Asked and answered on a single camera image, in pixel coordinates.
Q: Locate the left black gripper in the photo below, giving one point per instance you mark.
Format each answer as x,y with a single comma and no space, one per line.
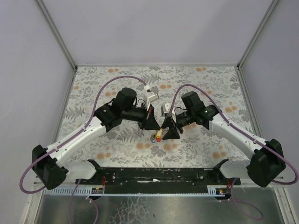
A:
145,117

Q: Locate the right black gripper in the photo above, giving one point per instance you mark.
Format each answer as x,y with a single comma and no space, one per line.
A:
173,123

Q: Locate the yellow key tag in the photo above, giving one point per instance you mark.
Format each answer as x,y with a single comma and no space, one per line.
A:
159,133

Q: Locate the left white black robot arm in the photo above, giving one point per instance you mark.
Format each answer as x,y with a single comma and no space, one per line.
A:
51,163

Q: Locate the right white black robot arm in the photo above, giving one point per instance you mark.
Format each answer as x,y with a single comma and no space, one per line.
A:
262,165

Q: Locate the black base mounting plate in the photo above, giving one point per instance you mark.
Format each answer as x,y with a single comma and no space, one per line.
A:
159,181

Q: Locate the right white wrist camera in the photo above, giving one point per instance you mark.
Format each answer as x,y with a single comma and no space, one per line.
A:
168,111

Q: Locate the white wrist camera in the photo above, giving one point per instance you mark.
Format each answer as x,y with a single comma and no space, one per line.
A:
168,111
149,96

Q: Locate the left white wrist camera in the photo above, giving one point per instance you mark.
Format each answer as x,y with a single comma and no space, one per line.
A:
149,96

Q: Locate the right aluminium frame post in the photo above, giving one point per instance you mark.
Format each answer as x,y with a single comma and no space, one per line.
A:
274,4

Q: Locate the aluminium frame post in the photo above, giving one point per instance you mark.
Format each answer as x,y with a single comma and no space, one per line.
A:
48,19
274,4

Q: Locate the left aluminium frame post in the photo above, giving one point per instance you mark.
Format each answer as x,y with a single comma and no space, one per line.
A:
48,19

